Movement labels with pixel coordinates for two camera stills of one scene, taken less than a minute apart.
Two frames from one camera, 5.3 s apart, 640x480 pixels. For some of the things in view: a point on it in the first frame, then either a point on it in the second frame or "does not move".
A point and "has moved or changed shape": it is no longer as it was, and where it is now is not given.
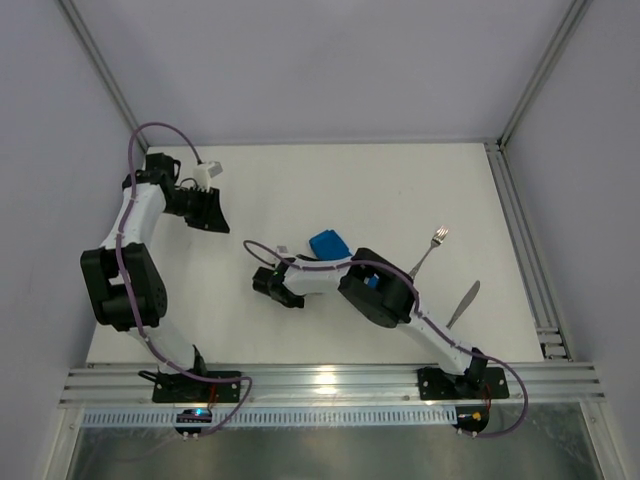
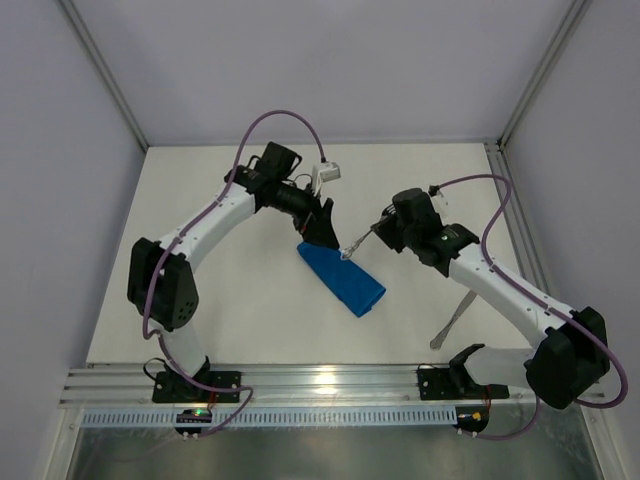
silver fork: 438,238 has moved or changed shape
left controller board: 193,415 does not move
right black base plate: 434,384 does not move
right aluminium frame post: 544,71 does not move
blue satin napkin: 328,244 has moved or changed shape
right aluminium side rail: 550,330 does not move
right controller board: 472,418 does not move
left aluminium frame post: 104,69 does not move
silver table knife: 466,302 does not move
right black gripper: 279,293 to 382,228
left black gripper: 204,208 to 314,220
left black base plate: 180,388 does not move
